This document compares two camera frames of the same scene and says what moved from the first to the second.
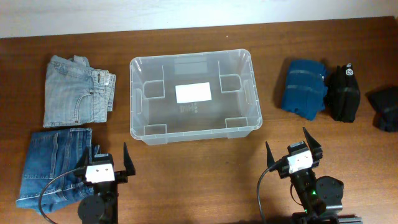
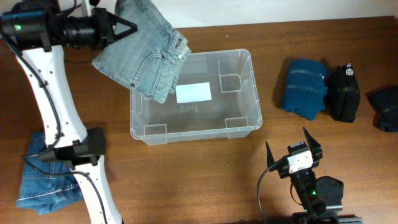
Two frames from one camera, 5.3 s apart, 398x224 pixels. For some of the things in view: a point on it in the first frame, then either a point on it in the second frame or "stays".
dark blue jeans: (49, 180) stays
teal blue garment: (305, 89) stays
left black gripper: (121, 177) → (104, 28)
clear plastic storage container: (194, 96) stays
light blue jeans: (76, 93) → (147, 59)
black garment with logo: (344, 94) stays
